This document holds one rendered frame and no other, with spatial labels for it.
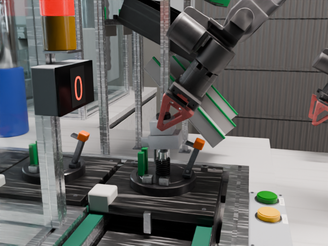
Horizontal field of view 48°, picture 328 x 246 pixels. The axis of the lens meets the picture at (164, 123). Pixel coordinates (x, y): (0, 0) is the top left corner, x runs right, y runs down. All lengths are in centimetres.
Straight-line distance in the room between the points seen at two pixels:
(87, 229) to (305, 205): 56
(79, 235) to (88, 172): 23
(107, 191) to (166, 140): 15
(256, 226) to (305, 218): 29
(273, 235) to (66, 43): 45
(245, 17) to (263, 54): 284
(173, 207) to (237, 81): 292
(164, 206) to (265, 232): 18
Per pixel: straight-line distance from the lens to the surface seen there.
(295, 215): 96
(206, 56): 70
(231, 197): 78
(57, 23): 58
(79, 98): 60
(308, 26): 354
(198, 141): 75
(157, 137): 75
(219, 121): 108
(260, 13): 72
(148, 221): 70
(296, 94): 359
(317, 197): 107
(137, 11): 100
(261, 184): 110
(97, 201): 73
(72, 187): 81
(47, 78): 55
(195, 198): 74
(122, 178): 83
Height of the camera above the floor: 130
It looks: 15 degrees down
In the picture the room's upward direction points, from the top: straight up
